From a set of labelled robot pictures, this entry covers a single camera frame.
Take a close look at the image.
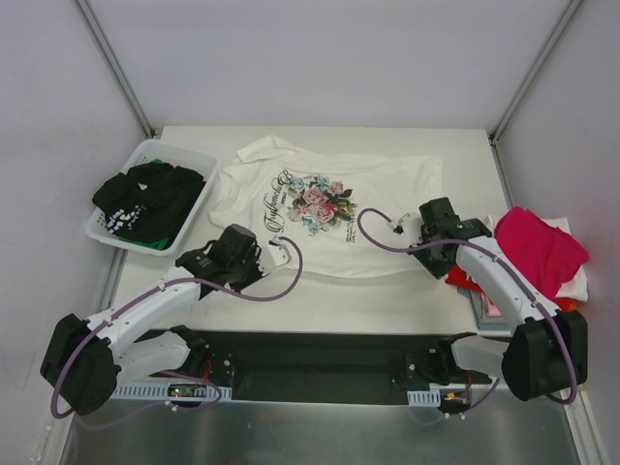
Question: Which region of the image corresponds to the white floral print t-shirt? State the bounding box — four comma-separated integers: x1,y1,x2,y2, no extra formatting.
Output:
209,136,443,279

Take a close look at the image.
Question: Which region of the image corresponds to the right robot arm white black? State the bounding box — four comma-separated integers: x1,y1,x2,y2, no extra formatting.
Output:
413,198,588,404

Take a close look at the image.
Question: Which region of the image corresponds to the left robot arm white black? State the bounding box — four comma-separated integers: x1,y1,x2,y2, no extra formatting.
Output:
40,225,275,419

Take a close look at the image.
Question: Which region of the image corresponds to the red t-shirt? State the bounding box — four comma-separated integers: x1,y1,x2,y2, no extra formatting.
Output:
446,265,482,293

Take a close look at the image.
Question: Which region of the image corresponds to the black printed t-shirt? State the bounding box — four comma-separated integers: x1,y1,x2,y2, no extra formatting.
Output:
92,159,205,250

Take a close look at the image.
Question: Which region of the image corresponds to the pink folded t-shirt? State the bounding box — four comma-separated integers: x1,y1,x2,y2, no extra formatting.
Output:
485,300,502,318

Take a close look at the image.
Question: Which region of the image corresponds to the light blue folded t-shirt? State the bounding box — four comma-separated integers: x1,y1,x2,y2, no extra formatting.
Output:
470,291,510,330

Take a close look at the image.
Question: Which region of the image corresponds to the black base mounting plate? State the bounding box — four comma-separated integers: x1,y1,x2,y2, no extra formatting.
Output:
147,326,500,406

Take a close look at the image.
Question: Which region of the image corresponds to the orange folded t-shirt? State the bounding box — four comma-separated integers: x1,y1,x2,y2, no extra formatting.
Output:
555,297,578,312

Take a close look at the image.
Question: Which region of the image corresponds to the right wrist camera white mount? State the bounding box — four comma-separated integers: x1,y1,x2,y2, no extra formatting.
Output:
387,213,412,235

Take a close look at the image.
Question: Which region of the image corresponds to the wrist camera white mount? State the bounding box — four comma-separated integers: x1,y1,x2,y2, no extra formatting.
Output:
263,236,292,268
387,213,412,235

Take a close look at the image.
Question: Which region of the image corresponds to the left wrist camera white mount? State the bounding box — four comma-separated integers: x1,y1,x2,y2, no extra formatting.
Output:
263,236,292,268

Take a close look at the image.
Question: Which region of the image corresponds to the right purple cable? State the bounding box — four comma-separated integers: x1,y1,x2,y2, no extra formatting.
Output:
356,207,580,426

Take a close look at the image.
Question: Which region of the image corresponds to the purple cable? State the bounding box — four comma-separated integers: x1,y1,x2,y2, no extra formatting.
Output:
356,207,580,426
50,235,305,429

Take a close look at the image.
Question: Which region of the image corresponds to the left grey cable duct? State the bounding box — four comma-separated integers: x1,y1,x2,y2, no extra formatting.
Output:
110,381,233,402

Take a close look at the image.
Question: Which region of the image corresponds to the grey cable duct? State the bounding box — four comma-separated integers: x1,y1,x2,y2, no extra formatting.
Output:
407,388,441,408
110,381,233,402

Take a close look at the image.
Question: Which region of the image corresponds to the right grey cable duct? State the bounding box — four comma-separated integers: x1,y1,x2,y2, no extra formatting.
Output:
407,388,441,408

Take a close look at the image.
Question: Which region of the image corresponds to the left aluminium frame post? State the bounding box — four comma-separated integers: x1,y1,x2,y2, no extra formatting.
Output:
73,0,156,139

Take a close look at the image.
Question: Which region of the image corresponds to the aluminium frame post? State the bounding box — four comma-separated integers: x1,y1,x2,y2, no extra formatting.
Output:
73,0,156,139
489,0,586,146

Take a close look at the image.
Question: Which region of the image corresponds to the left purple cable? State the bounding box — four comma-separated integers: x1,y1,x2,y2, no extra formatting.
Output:
50,235,305,429

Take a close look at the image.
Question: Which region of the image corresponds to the right aluminium frame post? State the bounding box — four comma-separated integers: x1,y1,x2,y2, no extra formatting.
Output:
489,0,586,146

